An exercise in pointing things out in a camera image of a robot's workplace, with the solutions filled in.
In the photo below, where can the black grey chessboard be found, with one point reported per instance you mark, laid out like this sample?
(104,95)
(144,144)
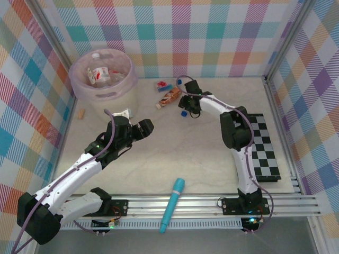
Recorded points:
(265,158)

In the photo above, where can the crushed clear bottle blue cap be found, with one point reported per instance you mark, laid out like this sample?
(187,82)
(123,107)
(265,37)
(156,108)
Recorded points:
(162,85)

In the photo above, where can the clear bottle white red label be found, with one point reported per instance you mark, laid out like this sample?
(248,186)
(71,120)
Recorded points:
(102,74)

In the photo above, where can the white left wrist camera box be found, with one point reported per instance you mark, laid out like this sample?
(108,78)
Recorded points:
(123,113)

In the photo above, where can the orange brown labelled bottle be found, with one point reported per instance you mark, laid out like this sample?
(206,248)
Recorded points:
(169,97)

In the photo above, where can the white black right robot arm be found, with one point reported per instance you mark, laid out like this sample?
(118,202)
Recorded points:
(243,169)

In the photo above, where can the aluminium frame post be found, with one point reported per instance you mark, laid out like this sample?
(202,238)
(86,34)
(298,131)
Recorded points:
(55,39)
(290,39)

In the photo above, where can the small circuit board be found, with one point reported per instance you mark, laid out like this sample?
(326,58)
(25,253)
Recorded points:
(251,223)
(103,225)

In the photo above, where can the teal marker pen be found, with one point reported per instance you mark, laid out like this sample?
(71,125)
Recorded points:
(172,201)

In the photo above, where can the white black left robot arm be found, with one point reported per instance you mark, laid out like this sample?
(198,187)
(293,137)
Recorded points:
(69,177)

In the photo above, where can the small wooden block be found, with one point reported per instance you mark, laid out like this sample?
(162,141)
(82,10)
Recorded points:
(81,114)

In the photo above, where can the pink plastic tub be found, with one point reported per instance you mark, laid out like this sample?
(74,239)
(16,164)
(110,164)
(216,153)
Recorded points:
(79,91)

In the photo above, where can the beige round bin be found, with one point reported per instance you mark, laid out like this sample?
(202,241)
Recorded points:
(124,103)

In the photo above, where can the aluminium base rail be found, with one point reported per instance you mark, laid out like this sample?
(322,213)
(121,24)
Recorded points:
(148,209)

